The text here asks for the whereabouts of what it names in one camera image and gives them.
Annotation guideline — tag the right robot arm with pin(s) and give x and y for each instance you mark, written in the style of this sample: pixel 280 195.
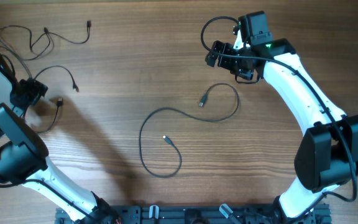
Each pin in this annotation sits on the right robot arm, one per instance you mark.
pixel 327 157

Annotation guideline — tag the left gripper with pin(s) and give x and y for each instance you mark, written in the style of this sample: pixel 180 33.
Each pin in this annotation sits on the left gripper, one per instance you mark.
pixel 36 89

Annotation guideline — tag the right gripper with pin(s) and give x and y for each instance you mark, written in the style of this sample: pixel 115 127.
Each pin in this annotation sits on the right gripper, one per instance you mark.
pixel 224 63

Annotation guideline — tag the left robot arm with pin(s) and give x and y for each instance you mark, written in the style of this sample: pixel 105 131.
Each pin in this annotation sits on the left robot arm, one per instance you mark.
pixel 24 156

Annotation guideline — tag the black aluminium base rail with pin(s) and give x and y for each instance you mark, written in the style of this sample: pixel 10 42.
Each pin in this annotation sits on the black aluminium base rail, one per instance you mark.
pixel 248 214

